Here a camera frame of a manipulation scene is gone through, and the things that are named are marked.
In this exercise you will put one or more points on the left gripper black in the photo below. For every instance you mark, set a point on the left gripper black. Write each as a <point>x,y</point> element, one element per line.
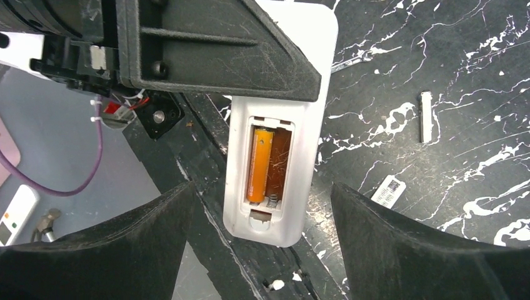
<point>90,46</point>

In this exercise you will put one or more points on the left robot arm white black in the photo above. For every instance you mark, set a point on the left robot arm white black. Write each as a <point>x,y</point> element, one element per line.
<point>25,25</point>

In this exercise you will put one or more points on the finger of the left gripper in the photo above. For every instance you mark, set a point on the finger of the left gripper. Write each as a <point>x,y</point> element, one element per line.
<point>228,47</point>

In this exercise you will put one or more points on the remote battery cover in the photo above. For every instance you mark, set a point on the remote battery cover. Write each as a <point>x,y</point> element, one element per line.
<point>389,191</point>

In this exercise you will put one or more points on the white device outside table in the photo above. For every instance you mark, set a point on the white device outside table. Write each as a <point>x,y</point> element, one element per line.
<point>17,214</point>

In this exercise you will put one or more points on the orange battery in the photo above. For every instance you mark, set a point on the orange battery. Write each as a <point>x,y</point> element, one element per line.
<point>259,164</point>

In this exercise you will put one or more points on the white remote control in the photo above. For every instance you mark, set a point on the white remote control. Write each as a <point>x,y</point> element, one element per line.
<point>279,219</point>

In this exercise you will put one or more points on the silver open-end wrench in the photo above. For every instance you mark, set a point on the silver open-end wrench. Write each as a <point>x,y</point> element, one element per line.
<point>363,56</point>

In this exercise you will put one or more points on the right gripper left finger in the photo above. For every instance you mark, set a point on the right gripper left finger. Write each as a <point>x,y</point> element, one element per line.
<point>135,255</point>

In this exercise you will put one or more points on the claw hammer black handle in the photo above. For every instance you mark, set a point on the claw hammer black handle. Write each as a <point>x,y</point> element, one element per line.
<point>44,227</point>

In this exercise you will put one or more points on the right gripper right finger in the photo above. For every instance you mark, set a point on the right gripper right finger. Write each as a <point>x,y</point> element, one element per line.
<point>390,256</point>

